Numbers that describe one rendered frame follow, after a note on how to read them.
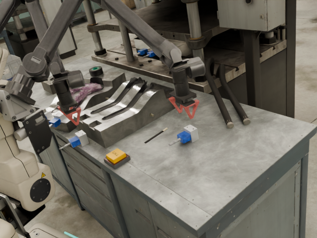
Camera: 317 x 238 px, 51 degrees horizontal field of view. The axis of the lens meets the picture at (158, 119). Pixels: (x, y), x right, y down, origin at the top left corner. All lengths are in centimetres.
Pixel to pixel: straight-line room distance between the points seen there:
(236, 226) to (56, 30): 96
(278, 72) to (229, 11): 82
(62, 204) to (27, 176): 116
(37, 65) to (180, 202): 67
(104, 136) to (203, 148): 43
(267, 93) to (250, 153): 120
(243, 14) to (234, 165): 84
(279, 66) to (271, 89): 17
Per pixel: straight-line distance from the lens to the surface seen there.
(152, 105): 159
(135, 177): 129
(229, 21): 187
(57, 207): 261
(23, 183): 148
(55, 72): 146
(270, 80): 246
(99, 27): 277
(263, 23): 174
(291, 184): 153
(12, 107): 122
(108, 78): 196
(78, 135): 156
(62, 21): 132
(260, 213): 140
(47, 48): 127
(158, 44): 129
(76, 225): 240
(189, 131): 138
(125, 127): 153
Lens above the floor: 158
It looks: 29 degrees down
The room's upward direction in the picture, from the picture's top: 12 degrees counter-clockwise
